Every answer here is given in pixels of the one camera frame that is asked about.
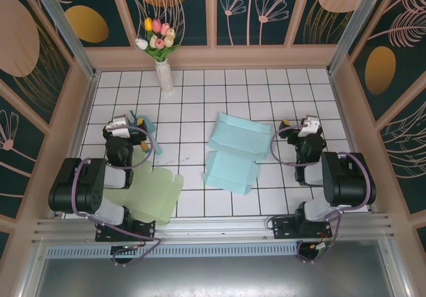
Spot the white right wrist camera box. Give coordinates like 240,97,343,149
297,116,321,139

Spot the aluminium mounting rail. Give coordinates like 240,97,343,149
31,212,397,245

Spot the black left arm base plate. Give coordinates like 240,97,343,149
95,219,157,243

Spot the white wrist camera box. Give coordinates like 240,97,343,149
297,116,321,139
108,117,131,137

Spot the slotted grey cable duct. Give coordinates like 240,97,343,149
45,245,300,259

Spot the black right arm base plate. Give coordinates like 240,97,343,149
271,216,334,242

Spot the aluminium frame post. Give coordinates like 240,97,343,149
326,0,389,75
27,0,101,80

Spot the grey metal panel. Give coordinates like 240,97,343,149
18,238,412,297

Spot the white ribbed vase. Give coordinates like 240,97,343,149
154,60,175,94

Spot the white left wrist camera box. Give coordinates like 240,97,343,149
108,117,131,137

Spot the light green paper box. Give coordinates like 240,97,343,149
124,147,186,226

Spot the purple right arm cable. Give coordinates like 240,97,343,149
270,125,373,262

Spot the tulip bouquet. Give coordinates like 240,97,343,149
134,17,182,65

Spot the light blue paper box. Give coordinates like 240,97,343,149
202,112,274,196

